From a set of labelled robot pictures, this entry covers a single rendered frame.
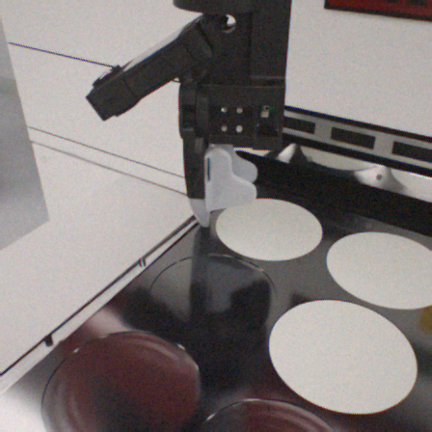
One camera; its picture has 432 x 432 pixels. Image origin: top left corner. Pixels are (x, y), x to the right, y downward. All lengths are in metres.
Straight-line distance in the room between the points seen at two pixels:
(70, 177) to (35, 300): 0.33
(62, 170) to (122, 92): 0.45
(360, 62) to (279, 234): 0.18
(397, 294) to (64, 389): 0.26
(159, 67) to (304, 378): 0.25
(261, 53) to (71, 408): 0.28
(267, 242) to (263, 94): 0.14
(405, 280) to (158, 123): 0.37
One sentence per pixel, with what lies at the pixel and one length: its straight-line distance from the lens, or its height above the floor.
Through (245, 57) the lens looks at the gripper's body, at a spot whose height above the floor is 1.06.
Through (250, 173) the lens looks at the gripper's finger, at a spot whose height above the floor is 0.95.
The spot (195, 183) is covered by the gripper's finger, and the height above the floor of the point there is 0.97.
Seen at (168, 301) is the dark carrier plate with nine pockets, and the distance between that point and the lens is 0.41.
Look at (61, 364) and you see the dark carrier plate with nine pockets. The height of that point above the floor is 0.90.
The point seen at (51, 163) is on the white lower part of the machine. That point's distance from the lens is 0.86.
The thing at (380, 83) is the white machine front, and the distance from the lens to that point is 0.51.
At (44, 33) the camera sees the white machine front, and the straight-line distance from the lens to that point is 0.76.
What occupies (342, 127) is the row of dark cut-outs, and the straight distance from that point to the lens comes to 0.53.
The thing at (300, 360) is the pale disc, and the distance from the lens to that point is 0.37.
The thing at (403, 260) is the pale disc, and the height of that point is 0.90.
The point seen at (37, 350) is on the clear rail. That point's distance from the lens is 0.39.
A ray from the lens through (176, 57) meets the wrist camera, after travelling 0.40.
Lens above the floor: 1.18
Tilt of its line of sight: 34 degrees down
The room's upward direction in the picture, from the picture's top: straight up
